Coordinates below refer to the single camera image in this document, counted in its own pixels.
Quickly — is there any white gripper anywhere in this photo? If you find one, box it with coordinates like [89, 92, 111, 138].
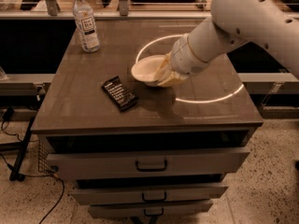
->
[154, 34, 209, 88]

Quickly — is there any white paper bowl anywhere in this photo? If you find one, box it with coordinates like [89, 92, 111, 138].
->
[131, 55, 164, 87]

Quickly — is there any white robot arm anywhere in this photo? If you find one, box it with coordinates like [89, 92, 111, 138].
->
[154, 0, 299, 87]

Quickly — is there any black rxbar chocolate wrapper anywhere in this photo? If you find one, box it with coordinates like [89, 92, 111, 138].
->
[101, 77, 138, 112]

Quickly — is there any grey drawer cabinet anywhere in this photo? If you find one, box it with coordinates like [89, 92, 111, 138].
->
[30, 18, 264, 219]

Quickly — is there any clear plastic water bottle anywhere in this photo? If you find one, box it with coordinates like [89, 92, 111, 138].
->
[73, 0, 100, 52]

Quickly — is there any middle grey drawer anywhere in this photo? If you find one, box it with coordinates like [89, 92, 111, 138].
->
[72, 183, 228, 205]

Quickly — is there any grey drawer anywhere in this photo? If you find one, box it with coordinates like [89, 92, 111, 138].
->
[47, 147, 249, 180]
[88, 200, 213, 218]
[72, 183, 228, 205]

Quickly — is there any top grey drawer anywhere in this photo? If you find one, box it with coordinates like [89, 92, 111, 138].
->
[47, 147, 249, 180]

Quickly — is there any bottom grey drawer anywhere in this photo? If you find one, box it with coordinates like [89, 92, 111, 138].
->
[88, 200, 213, 218]

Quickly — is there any black stand leg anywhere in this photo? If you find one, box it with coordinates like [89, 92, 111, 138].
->
[9, 118, 34, 181]

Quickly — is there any black floor cable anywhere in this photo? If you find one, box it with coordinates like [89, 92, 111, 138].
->
[0, 107, 65, 224]

